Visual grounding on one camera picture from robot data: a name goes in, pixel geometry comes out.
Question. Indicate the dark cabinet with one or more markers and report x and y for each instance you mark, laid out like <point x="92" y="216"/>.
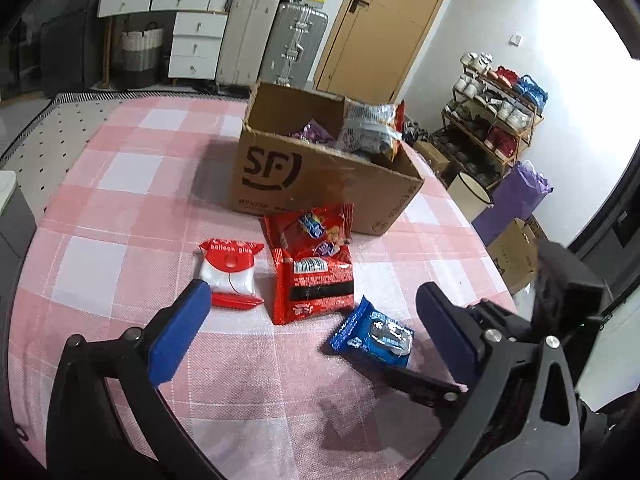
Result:
<point x="50" y="55"/>

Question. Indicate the small brown box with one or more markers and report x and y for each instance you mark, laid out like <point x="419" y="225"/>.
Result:
<point x="432" y="157"/>

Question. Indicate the white drawer cabinet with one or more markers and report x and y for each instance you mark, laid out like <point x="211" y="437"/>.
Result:
<point x="197" y="40"/>

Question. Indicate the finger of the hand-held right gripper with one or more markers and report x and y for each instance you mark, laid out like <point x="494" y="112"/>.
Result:
<point x="425" y="385"/>

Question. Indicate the rows of shoes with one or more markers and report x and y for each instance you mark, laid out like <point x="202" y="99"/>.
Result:
<point x="500" y="110"/>

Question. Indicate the grey white stool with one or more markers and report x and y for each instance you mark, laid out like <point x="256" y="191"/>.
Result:
<point x="15" y="215"/>

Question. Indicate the wooden shoe rack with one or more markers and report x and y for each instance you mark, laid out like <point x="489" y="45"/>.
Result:
<point x="530" y="135"/>

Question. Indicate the woven laundry basket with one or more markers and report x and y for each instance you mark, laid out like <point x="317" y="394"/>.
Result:
<point x="142" y="52"/>

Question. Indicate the plain brown cardboard box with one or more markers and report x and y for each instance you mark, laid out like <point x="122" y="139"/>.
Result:
<point x="512" y="255"/>

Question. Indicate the printed brown cardboard box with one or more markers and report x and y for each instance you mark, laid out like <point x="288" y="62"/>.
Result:
<point x="310" y="180"/>

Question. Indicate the blue cookie packet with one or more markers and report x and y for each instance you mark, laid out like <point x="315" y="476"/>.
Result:
<point x="370" y="335"/>

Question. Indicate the wooden door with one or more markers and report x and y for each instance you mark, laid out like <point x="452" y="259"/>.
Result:
<point x="390" y="30"/>

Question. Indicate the grey dotted mat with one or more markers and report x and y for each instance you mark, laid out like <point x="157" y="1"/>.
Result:
<point x="65" y="120"/>

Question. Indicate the white suitcase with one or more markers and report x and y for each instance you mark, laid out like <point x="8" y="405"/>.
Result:
<point x="247" y="40"/>

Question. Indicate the red white packet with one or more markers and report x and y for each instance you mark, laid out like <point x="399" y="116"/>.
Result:
<point x="230" y="272"/>

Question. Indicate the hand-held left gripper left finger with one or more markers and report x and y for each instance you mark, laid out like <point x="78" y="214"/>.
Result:
<point x="182" y="325"/>

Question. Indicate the red black-band snack packet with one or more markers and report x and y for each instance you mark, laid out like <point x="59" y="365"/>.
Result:
<point x="315" y="290"/>

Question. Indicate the silver suitcase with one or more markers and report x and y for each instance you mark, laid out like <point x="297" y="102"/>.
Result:
<point x="295" y="45"/>

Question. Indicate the purple bag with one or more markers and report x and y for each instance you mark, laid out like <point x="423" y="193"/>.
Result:
<point x="515" y="200"/>

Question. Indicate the red cartoon snack packet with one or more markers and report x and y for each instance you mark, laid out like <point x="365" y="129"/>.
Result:
<point x="310" y="225"/>

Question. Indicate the pink checked tablecloth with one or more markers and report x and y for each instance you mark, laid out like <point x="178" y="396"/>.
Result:
<point x="125" y="210"/>

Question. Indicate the white round bin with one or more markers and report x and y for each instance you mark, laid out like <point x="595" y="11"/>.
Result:
<point x="467" y="192"/>

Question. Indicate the purple printed snack packet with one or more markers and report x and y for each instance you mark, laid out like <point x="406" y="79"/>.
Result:
<point x="312" y="132"/>

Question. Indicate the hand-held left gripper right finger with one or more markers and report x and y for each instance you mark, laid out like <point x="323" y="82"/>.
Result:
<point x="445" y="325"/>

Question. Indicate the silver red snack packet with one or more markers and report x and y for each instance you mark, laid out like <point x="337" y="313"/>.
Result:
<point x="370" y="130"/>

